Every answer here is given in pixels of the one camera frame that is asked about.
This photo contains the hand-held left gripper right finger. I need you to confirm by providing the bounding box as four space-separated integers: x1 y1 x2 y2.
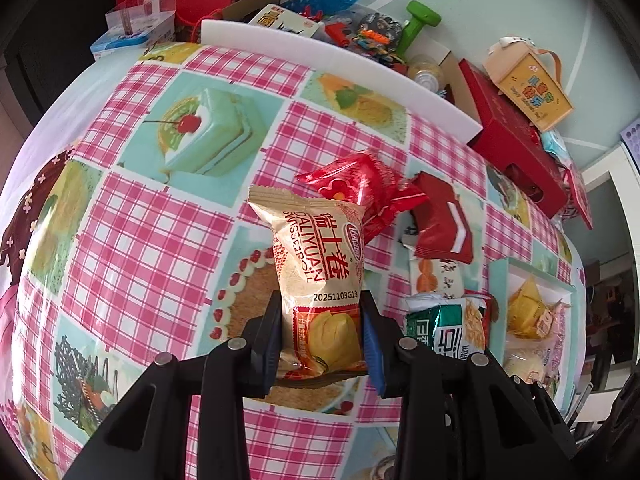
360 291 582 480

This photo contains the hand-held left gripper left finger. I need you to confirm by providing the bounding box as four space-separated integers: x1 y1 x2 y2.
64 291 284 480

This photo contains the green white biscuit packet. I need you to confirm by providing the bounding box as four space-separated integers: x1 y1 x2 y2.
404 293 494 362

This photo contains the beige swiss roll packet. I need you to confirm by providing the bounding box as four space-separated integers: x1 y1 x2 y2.
248 184 369 379

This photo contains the teal shallow box tray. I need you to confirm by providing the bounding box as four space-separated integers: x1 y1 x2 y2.
487 257 577 413

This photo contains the dark red white-striped packet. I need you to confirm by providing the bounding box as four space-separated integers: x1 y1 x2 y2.
410 170 476 266

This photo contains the yellow soft bread packet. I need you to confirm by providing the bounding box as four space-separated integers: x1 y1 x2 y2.
506 276 572 342

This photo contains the red crinkled snack packet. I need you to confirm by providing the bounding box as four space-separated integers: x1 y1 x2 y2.
294 148 430 249

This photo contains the red gift box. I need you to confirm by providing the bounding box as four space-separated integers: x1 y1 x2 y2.
457 58 569 219

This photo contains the red patterned box lid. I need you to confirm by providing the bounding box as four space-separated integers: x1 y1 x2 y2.
562 164 594 232

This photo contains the blue face mask pack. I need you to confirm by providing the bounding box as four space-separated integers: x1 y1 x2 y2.
539 129 572 169

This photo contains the small clear bottle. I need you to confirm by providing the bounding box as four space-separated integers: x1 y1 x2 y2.
407 54 447 94

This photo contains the yellow handbag-shaped box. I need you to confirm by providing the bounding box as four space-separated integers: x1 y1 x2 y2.
483 35 576 132

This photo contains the dark patterned toy pack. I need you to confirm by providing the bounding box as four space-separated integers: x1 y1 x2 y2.
349 9 404 57

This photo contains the white yellow card box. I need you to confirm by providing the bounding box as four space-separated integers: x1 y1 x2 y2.
248 3 322 39

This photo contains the green dumbbell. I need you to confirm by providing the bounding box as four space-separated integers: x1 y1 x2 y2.
394 0 443 57

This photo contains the purple perforated panel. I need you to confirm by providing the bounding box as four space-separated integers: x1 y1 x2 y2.
619 114 640 162

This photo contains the cardboard box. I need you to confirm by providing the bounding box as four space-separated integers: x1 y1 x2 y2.
219 0 472 107

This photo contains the dark cabinet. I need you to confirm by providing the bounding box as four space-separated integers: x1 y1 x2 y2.
0 0 126 128

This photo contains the clear plastic box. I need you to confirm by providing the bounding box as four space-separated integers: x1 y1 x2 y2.
104 0 179 44

